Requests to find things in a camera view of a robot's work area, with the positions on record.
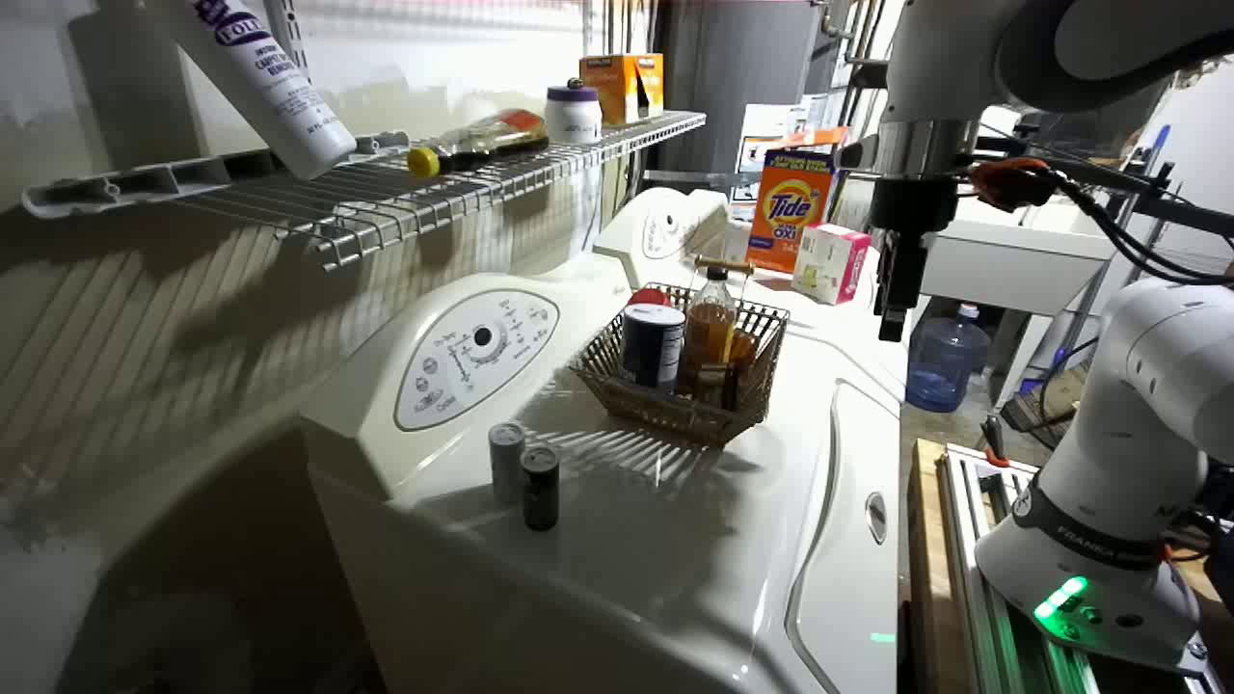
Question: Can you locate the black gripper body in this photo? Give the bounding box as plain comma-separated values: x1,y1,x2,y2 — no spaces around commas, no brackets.
870,174,960,311

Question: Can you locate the amber bottle with yellow cap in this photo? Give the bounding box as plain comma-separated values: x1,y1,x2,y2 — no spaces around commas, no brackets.
405,108,553,183

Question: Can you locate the amber bottle with yellow label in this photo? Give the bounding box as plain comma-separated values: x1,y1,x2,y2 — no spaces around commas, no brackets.
680,259,743,390

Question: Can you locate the blue water jug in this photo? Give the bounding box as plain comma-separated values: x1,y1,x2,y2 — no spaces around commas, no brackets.
901,302,995,417

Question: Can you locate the pink and white box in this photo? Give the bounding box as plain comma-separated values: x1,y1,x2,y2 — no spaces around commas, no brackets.
789,219,876,309

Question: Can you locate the white utility sink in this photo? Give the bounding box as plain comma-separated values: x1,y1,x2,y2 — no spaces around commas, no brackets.
922,188,1120,319

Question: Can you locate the orange Tide detergent box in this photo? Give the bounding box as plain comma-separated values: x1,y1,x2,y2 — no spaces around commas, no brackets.
743,142,842,281

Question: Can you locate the grey water heater tank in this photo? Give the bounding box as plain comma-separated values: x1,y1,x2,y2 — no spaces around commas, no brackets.
660,0,824,176

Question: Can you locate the dark can with white lid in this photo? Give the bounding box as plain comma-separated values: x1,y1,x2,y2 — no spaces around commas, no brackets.
621,302,692,395

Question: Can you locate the wicker basket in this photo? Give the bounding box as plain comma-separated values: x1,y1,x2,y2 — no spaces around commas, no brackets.
571,281,793,451

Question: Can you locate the wooden platform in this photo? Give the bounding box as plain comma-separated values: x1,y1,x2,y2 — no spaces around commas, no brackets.
901,435,995,694

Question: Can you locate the black tripod stand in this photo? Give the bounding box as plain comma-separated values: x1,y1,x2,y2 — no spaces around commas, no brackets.
1102,157,1234,242

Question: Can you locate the yellow cardboard box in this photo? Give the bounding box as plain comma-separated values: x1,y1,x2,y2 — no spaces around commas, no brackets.
633,52,670,117

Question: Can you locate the orange cardboard box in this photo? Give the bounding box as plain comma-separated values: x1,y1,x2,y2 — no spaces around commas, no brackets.
576,52,644,130

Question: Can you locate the cream washing machine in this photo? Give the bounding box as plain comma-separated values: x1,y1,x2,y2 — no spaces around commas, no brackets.
296,247,912,694

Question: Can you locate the white jar with purple lid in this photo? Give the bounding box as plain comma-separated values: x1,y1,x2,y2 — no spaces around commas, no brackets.
544,76,604,146

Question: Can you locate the dark small spice canister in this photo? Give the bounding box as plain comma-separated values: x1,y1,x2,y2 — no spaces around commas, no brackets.
516,445,563,536

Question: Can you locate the pale small spice canister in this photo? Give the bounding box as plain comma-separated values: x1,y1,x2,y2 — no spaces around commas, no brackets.
485,419,527,508

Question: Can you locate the white tube with purple print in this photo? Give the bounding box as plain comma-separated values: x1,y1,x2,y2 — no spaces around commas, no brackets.
151,0,358,184

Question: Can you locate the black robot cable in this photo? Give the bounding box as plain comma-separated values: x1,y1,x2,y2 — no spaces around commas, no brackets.
967,149,1234,288

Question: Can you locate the red handled tool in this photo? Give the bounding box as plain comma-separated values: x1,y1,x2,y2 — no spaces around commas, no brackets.
978,413,1013,473

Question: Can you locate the white wire shelf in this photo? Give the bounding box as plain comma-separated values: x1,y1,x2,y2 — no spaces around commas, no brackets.
167,108,711,277

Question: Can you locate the aluminium extrusion frame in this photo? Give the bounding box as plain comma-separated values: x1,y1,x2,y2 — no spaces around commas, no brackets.
940,440,1122,694

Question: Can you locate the grey plastic shelf bracket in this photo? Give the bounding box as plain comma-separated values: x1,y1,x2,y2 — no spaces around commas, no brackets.
18,142,283,219

